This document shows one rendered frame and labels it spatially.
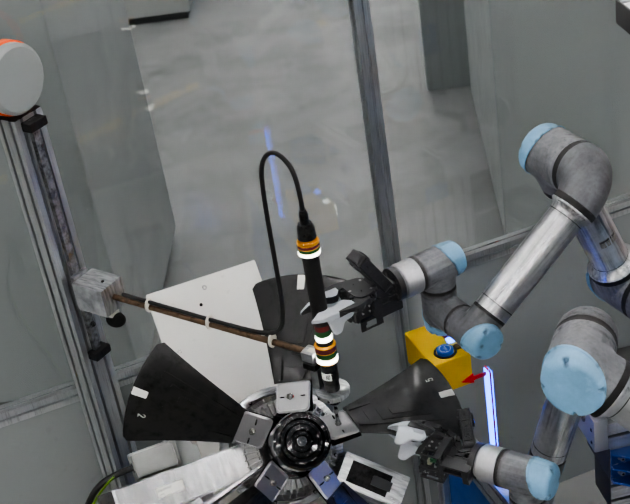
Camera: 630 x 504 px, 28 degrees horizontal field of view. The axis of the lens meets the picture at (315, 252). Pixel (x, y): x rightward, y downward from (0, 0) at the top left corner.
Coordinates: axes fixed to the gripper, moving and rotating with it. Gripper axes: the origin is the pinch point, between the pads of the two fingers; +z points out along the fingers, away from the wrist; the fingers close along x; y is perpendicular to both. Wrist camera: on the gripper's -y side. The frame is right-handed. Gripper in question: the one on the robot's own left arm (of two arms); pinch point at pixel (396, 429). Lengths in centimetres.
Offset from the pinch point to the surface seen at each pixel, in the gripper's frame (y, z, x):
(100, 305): 4, 70, -19
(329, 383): 4.3, 10.6, -13.6
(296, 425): 12.7, 14.7, -8.4
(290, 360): 0.4, 22.6, -13.0
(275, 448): 18.5, 16.5, -6.9
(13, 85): -4, 80, -70
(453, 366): -36.2, 6.9, 16.6
